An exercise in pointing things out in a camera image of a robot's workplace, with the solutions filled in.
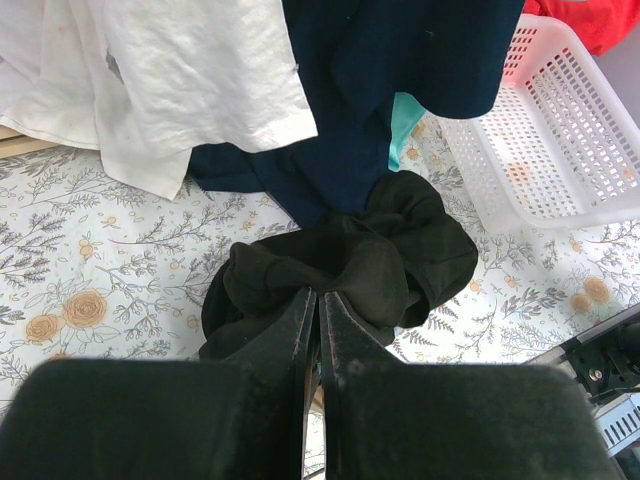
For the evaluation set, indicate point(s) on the wooden clothes rack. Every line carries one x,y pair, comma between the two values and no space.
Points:
13,143

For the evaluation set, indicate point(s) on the black t shirt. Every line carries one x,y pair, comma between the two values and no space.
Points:
393,262

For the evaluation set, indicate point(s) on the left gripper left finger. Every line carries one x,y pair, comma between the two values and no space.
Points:
240,418

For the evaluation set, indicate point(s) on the teal hanging t shirt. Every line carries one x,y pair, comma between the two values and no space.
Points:
406,115

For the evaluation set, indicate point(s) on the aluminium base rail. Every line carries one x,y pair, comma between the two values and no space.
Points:
604,361

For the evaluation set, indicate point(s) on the red cloth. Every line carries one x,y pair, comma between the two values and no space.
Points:
600,24

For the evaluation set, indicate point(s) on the white hanging t shirt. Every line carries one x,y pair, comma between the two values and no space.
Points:
145,82

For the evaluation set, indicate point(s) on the navy hanging t shirt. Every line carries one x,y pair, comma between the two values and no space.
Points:
354,57

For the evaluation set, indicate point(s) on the white plastic laundry basket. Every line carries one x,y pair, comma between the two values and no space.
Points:
558,149

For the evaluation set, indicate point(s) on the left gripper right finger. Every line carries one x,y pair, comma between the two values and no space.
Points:
385,419

